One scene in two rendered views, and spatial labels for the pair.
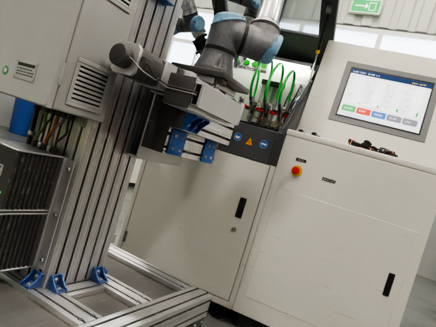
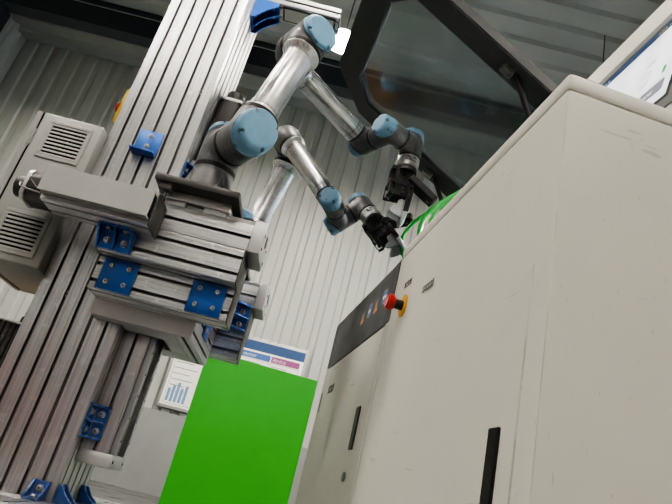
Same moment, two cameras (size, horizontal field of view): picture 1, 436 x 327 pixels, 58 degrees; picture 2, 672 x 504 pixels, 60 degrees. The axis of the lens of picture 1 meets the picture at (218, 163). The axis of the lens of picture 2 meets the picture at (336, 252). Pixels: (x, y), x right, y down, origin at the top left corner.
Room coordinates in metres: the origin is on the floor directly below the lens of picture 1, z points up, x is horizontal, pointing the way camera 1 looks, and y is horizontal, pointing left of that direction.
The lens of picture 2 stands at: (1.14, -1.36, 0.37)
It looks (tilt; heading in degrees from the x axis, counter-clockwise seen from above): 23 degrees up; 63
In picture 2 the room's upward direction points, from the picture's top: 14 degrees clockwise
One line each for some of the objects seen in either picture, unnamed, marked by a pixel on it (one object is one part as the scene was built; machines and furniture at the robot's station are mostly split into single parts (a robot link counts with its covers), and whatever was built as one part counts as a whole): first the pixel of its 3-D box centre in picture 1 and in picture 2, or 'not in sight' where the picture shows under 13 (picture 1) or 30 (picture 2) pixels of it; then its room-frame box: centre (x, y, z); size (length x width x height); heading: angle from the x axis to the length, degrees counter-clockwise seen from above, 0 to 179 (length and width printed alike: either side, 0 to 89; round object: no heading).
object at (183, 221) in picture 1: (190, 211); (325, 475); (2.00, 0.06, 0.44); 0.65 x 0.02 x 0.68; 70
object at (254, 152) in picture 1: (216, 132); (364, 325); (2.01, 0.06, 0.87); 0.62 x 0.04 x 0.16; 70
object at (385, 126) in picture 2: (254, 0); (387, 132); (1.94, 0.06, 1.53); 0.11 x 0.11 x 0.08; 8
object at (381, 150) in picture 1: (372, 147); not in sight; (1.85, -0.67, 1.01); 0.23 x 0.11 x 0.06; 70
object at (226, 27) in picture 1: (227, 32); (223, 150); (1.46, 0.11, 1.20); 0.13 x 0.12 x 0.14; 98
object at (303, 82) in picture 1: (295, 101); not in sight; (2.40, -0.34, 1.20); 0.13 x 0.03 x 0.31; 70
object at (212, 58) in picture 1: (216, 63); (209, 186); (1.46, 0.11, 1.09); 0.15 x 0.15 x 0.10
